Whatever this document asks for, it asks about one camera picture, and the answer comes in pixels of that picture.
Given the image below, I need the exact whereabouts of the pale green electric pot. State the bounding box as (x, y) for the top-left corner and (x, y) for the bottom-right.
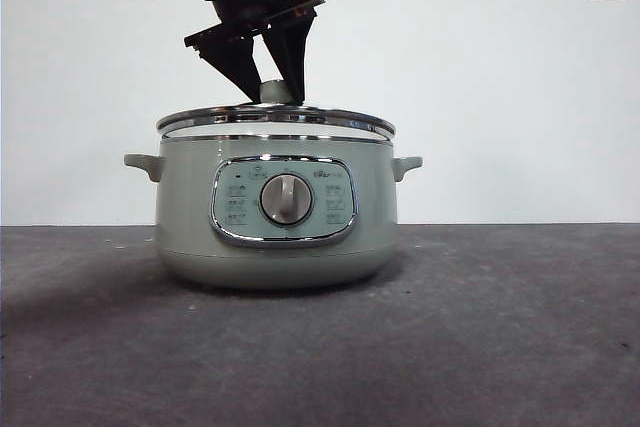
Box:
(123, 132), (424, 291)

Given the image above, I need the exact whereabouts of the glass lid with green knob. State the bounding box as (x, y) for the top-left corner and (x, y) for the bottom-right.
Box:
(154, 79), (395, 141)

